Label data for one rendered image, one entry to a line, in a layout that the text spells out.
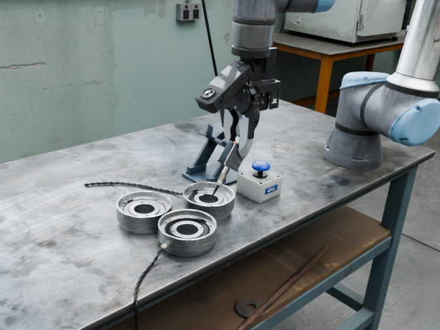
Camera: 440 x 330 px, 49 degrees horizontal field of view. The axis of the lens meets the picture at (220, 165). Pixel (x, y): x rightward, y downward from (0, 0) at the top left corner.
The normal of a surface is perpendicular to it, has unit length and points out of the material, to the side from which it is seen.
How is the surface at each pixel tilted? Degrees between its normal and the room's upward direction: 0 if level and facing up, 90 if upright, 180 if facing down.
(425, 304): 0
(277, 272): 0
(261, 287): 0
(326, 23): 90
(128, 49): 90
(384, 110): 83
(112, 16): 90
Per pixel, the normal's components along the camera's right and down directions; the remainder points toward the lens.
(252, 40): -0.09, 0.40
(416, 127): 0.40, 0.52
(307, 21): -0.73, 0.24
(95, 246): 0.06, -0.91
